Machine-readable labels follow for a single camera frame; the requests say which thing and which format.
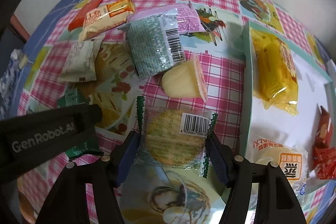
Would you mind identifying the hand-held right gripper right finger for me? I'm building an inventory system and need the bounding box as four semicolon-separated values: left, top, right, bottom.
205;131;307;224

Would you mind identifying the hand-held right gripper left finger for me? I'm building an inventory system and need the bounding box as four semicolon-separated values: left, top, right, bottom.
35;130;141;224

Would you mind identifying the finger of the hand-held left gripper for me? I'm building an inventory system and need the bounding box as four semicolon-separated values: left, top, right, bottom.
73;105;103;135

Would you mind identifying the dark green snack packet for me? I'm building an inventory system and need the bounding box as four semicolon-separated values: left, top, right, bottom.
56;88;104;160

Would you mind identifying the clear round cracker packet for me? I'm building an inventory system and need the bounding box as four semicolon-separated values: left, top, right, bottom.
133;95;219;178

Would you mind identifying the white and green snack packet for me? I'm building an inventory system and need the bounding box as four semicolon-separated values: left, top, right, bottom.
57;35;105;83

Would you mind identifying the bread bun packet orange label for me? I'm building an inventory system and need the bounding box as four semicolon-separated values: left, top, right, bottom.
248;136;309;197

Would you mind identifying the yellow jelly cup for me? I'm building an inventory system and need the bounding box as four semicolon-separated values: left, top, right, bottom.
161;52;208;102

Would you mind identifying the teal speckled snack packet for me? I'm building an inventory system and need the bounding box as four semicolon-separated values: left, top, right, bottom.
127;15;186;80

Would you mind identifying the orange and cream biscuit packet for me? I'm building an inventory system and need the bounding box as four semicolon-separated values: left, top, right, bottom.
79;0;135;41

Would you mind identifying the teal cardboard tray box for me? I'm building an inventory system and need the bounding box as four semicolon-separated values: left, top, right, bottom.
220;21;336;214

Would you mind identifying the crinkled red snack packet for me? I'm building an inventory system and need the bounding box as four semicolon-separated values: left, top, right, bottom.
312;105;336;180

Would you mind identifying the large yellow snack packet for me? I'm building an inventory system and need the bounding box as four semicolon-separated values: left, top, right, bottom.
248;27;300;117

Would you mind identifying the pink snack packet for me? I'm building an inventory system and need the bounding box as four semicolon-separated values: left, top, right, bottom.
127;2;208;35

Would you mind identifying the white and blue plastic bag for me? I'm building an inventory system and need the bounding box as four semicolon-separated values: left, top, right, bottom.
0;49;27;119

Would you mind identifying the brown wooden furniture edge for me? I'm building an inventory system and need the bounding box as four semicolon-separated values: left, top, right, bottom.
0;14;30;43

